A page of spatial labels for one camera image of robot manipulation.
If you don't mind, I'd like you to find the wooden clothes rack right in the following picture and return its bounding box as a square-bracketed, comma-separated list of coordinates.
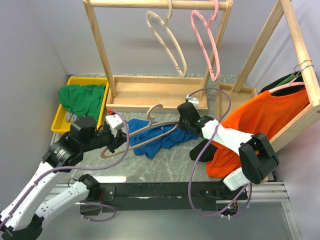
[216, 0, 320, 152]

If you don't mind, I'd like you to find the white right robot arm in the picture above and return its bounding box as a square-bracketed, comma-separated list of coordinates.
[177, 101, 280, 199]

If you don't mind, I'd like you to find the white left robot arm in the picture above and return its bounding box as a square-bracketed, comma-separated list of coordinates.
[0, 114, 130, 240]

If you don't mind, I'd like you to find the beige wooden hanger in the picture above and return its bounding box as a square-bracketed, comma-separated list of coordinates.
[146, 0, 188, 78]
[100, 103, 179, 159]

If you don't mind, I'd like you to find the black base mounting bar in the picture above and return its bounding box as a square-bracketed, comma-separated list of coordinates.
[84, 181, 241, 211]

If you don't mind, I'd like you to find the yellow plastic tray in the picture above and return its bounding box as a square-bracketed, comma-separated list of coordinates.
[51, 76, 109, 135]

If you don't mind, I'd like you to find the grey cloth in tray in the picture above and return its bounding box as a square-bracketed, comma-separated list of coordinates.
[65, 111, 78, 123]

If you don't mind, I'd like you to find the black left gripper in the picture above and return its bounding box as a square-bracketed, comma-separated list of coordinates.
[81, 123, 130, 153]

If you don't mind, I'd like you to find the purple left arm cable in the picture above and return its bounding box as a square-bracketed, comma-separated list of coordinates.
[0, 109, 131, 231]

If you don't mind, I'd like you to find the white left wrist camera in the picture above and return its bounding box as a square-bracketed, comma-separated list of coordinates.
[105, 107, 125, 137]

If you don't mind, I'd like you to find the green hanger on right rack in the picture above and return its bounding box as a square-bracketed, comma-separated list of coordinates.
[276, 75, 304, 87]

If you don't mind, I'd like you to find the orange hanging garment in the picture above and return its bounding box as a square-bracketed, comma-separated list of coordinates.
[206, 89, 309, 178]

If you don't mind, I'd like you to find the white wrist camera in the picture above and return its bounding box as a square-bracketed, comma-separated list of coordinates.
[185, 94, 200, 110]
[105, 107, 125, 137]

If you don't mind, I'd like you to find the pink plastic hanger on rack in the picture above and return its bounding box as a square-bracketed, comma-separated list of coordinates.
[190, 0, 223, 82]

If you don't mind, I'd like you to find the pink hanger on right rack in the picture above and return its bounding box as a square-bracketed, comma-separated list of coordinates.
[268, 82, 305, 94]

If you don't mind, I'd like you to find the black hanging garment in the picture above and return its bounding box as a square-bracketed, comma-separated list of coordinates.
[189, 71, 306, 163]

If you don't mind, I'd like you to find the blue tank top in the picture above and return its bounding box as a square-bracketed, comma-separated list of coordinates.
[128, 118, 198, 160]

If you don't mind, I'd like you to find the green garment in tray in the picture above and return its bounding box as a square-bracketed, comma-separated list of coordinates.
[58, 84, 106, 122]

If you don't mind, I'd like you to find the wooden clothes rack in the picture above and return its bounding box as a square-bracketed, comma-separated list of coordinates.
[216, 0, 320, 152]
[83, 0, 234, 113]

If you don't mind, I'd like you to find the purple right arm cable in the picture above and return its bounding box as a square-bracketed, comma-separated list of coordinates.
[187, 87, 253, 218]

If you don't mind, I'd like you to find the wooden clothes rack centre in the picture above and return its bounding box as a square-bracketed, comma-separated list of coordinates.
[83, 0, 234, 113]

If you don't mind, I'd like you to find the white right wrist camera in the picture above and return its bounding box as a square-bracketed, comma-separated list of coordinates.
[185, 94, 200, 110]

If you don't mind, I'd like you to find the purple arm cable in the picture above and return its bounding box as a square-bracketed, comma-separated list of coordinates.
[187, 87, 253, 218]
[0, 109, 131, 231]

